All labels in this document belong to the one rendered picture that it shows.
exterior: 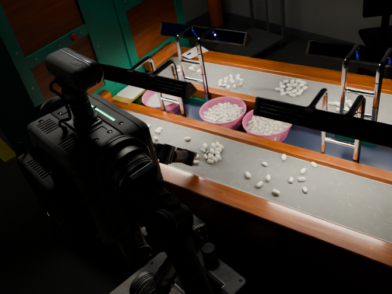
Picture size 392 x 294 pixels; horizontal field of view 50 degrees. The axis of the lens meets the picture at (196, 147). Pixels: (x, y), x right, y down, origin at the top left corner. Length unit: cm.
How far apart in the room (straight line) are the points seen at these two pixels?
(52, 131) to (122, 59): 157
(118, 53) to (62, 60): 159
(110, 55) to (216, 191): 121
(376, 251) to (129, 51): 188
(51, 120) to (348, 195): 123
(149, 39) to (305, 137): 128
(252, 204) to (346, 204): 38
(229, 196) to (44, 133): 90
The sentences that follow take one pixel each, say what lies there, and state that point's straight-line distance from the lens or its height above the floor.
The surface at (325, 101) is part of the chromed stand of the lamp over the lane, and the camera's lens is 187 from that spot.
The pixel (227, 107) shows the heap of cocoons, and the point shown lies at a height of 73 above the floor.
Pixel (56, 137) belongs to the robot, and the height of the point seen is 145.
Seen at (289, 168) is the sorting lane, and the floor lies 74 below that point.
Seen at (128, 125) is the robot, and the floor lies 145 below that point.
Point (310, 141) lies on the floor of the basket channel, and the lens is 224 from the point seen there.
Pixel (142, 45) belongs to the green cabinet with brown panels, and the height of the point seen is 94.
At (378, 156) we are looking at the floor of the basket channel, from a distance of 219.
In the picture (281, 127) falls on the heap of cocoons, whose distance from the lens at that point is 224.
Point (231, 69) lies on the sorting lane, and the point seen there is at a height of 74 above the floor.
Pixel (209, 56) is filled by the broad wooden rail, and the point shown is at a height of 76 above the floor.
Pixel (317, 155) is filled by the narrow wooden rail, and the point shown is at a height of 77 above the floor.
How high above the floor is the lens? 208
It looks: 38 degrees down
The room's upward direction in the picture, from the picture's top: 12 degrees counter-clockwise
